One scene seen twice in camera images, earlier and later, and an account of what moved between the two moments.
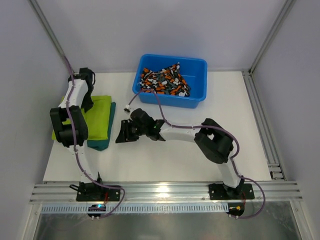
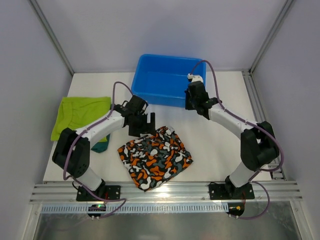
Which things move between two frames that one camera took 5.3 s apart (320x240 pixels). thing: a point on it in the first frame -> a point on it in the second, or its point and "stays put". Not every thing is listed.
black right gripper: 128,131 -> 194,100
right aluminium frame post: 272,35 stays put
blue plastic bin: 194,69 stays put
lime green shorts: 96,119 stays put
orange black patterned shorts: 167,80 -> 153,160
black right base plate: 217,191 stays put
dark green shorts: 101,145 stays put
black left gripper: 88,104 -> 144,124
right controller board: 236,208 stays put
